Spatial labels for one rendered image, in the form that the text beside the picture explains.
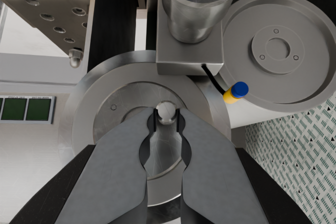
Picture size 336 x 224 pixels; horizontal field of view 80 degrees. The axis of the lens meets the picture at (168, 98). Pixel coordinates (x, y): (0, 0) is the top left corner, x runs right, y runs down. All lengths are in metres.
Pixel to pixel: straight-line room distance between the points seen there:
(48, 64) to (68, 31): 3.06
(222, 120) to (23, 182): 0.51
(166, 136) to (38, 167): 0.46
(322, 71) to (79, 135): 0.22
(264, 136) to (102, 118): 0.28
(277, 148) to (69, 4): 0.41
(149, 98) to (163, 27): 0.05
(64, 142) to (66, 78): 3.20
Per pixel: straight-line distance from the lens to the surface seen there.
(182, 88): 0.17
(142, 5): 0.53
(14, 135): 0.62
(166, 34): 0.16
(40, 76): 3.53
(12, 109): 0.63
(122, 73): 0.18
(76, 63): 0.57
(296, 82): 0.22
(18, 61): 3.75
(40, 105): 0.59
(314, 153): 0.27
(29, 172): 0.60
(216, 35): 0.16
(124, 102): 0.16
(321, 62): 0.24
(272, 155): 0.35
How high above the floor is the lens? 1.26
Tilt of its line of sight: 13 degrees down
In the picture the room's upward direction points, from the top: 179 degrees counter-clockwise
